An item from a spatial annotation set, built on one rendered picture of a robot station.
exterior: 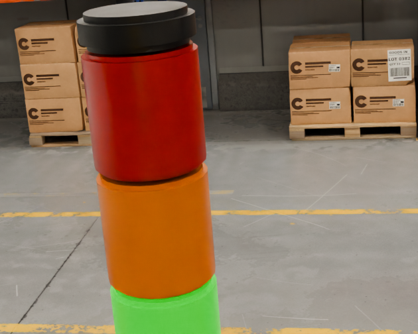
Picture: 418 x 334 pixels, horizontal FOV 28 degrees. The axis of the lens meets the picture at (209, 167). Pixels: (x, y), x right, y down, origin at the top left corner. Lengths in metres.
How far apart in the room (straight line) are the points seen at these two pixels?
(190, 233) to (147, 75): 0.07
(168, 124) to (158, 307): 0.08
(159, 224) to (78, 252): 5.70
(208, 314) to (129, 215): 0.06
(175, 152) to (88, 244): 5.81
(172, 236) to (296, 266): 5.18
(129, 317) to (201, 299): 0.03
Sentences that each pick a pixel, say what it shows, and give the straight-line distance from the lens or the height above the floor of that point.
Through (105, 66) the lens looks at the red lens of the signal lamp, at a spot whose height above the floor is 2.32.
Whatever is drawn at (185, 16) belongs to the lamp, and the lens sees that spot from 0.34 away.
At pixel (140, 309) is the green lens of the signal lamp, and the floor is 2.21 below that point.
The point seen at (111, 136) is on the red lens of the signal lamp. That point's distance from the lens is 0.35.
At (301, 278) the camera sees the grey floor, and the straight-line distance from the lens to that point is 5.36.
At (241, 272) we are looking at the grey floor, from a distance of 5.48.
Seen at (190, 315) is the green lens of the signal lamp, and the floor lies 2.21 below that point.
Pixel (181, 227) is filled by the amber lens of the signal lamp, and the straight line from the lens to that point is 0.36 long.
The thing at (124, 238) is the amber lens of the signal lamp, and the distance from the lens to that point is 0.36.
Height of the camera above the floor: 2.39
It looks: 18 degrees down
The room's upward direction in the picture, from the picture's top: 5 degrees counter-clockwise
